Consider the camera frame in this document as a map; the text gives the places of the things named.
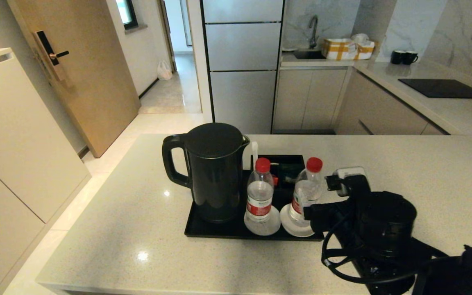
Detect white tall cabinet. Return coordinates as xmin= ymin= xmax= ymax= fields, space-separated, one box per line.
xmin=0 ymin=48 xmax=91 ymax=295

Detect black gold door lock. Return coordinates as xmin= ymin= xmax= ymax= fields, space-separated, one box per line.
xmin=32 ymin=31 xmax=69 ymax=82

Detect black induction cooktop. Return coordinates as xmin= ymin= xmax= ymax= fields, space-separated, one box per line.
xmin=399 ymin=79 xmax=472 ymax=100

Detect dark framed window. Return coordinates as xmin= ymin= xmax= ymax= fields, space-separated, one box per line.
xmin=115 ymin=0 xmax=138 ymax=31

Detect red cap water bottle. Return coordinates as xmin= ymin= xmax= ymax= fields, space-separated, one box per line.
xmin=290 ymin=157 xmax=325 ymax=228
xmin=245 ymin=158 xmax=275 ymax=224

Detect small yellow taped cardboard box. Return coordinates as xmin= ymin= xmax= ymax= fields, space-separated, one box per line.
xmin=355 ymin=40 xmax=378 ymax=61

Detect round white coaster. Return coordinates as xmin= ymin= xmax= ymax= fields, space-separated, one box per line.
xmin=244 ymin=206 xmax=281 ymax=237
xmin=280 ymin=204 xmax=316 ymax=238

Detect black electric kettle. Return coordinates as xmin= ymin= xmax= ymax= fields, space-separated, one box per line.
xmin=162 ymin=123 xmax=250 ymax=224

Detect beige kitchen base cabinets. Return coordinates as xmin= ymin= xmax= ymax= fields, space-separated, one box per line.
xmin=272 ymin=68 xmax=452 ymax=136

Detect white plastic bag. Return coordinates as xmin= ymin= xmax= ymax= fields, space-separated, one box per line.
xmin=157 ymin=61 xmax=173 ymax=81

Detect chrome kitchen faucet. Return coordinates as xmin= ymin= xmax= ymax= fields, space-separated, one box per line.
xmin=309 ymin=16 xmax=319 ymax=50

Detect black serving tray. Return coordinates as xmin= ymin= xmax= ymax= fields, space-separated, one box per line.
xmin=184 ymin=154 xmax=325 ymax=242

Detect light wooden door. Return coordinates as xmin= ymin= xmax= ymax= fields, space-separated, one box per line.
xmin=7 ymin=0 xmax=141 ymax=159

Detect large yellow taped cardboard box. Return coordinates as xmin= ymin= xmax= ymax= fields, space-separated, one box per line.
xmin=322 ymin=38 xmax=357 ymax=61

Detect silver refrigerator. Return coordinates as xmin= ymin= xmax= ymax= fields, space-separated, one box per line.
xmin=201 ymin=0 xmax=285 ymax=135

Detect dark kitchen sink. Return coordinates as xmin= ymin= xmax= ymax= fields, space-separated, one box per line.
xmin=293 ymin=49 xmax=326 ymax=61

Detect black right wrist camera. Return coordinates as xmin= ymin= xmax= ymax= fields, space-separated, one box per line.
xmin=325 ymin=166 xmax=371 ymax=198

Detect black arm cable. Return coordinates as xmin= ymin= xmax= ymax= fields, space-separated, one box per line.
xmin=321 ymin=211 xmax=462 ymax=285

